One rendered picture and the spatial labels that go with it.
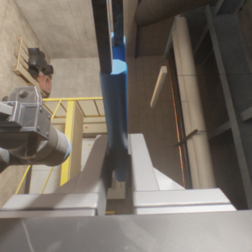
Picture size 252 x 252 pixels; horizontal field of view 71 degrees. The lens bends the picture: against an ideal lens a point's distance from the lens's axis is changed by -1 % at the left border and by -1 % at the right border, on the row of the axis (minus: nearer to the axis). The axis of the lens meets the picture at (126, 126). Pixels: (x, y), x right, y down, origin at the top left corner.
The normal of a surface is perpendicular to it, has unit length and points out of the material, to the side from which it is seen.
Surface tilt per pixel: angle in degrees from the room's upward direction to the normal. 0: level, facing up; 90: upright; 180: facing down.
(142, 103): 90
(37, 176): 97
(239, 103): 90
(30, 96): 90
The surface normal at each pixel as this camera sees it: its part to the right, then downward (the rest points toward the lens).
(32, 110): 0.00, -0.32
